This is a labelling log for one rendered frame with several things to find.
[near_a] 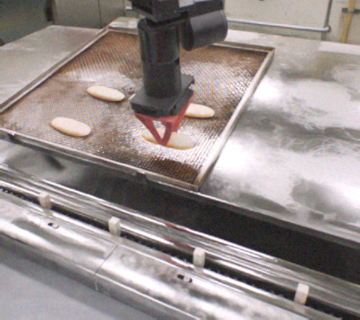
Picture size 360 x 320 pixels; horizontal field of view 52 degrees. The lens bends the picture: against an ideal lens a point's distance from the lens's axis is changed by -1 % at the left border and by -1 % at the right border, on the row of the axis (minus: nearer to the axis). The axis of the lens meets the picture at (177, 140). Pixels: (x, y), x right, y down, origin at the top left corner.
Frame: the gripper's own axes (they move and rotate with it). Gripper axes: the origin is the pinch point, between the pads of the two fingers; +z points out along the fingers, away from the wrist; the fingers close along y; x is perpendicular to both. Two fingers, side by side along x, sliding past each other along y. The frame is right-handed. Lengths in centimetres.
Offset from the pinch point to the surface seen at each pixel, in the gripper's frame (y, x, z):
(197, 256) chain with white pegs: -16.6, -12.2, 5.3
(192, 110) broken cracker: 12.7, 1.0, 3.8
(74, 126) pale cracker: 0.1, 21.0, 4.2
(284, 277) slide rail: -14.0, -23.7, 7.3
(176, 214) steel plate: -6.6, -4.0, 11.7
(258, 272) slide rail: -14.7, -20.4, 7.2
